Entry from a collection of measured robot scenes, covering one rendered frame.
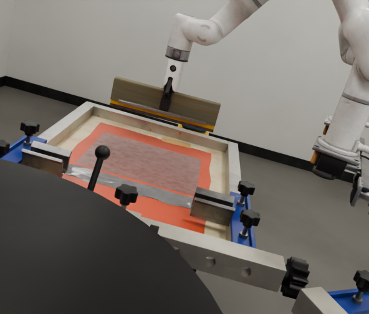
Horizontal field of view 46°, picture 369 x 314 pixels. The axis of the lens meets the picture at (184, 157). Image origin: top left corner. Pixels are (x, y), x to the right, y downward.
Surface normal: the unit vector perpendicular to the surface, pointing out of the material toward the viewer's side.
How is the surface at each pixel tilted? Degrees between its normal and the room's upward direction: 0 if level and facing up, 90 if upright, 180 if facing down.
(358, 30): 95
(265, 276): 90
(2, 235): 0
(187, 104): 90
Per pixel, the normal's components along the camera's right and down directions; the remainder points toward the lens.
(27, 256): 0.25, -0.90
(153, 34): -0.08, 0.33
